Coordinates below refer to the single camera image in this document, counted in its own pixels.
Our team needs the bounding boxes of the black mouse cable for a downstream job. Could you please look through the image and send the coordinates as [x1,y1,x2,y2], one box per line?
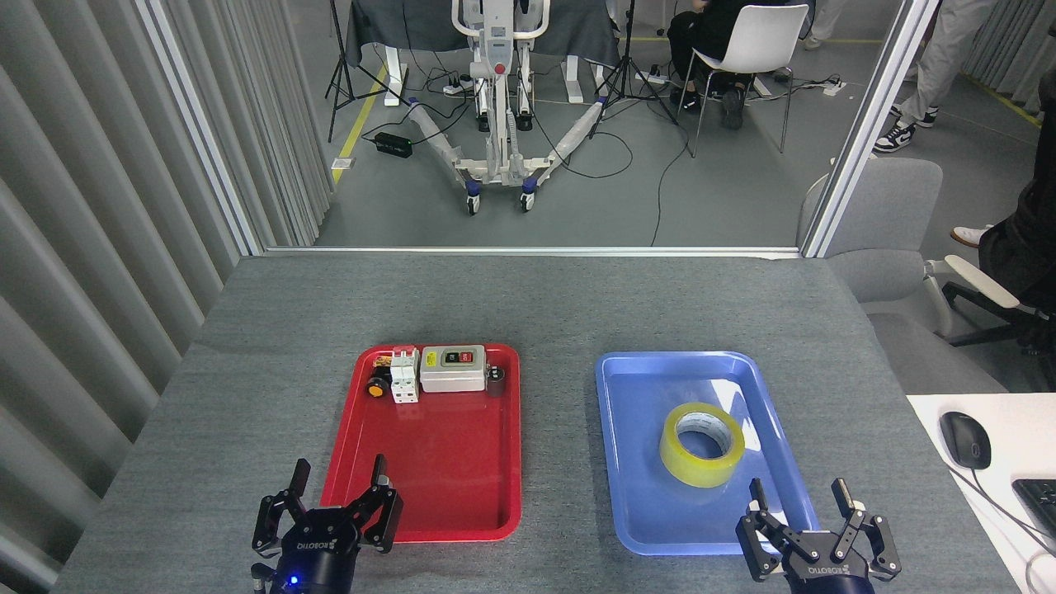
[949,466,1056,555]

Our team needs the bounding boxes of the table with dark cloth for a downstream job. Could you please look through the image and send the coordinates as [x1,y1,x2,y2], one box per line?
[345,0,621,106]

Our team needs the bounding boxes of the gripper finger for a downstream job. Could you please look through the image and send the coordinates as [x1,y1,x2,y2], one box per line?
[252,459,313,558]
[736,478,813,582]
[342,454,404,554]
[831,478,902,581]

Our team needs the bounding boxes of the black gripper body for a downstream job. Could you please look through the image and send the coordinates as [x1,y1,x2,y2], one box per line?
[272,510,360,594]
[784,535,875,594]

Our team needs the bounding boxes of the white desk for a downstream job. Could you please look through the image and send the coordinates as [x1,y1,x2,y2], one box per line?
[906,393,1056,594]

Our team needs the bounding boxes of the white plastic chair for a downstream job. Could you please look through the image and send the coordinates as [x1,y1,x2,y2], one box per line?
[689,4,810,158]

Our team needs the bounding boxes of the silver frame rail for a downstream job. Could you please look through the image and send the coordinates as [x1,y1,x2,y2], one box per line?
[262,245,801,258]

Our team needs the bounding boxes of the yellow tape roll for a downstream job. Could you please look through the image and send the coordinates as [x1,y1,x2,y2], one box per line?
[659,402,746,488]

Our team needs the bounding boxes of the black chair base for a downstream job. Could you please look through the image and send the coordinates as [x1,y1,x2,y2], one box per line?
[940,280,1056,347]

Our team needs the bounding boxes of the blue plastic tray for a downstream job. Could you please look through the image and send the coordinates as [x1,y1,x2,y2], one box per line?
[595,351,822,555]

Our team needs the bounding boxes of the grey push button switch box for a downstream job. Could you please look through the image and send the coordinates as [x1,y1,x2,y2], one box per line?
[419,345,487,394]

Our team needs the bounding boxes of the white stand on wheels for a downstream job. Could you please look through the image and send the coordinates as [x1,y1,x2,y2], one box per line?
[407,0,611,215]

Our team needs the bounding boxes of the red plastic tray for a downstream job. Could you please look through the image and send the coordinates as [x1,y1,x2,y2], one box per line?
[316,343,521,544]

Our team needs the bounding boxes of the silver frame post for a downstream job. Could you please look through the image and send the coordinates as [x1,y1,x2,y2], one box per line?
[136,0,265,257]
[800,0,941,258]

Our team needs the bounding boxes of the person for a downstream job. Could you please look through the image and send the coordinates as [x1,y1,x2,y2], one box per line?
[668,0,813,129]
[804,0,851,50]
[950,25,1056,356]
[874,0,1003,153]

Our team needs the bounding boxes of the black keyboard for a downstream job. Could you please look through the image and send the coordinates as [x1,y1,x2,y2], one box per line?
[1011,478,1056,537]

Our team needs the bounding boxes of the black tripod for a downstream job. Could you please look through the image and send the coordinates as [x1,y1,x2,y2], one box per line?
[324,0,411,143]
[590,0,695,158]

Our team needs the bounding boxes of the black computer mouse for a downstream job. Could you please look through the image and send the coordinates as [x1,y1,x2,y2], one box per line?
[939,411,992,471]

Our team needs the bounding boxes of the black floor cable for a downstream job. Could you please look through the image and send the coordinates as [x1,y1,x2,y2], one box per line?
[650,140,691,247]
[528,107,634,180]

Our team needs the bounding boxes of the grey office chair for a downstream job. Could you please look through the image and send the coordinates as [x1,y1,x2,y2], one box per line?
[796,157,1024,397]

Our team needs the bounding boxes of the white circuit breaker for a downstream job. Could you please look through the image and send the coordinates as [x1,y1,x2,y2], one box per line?
[390,346,420,404]

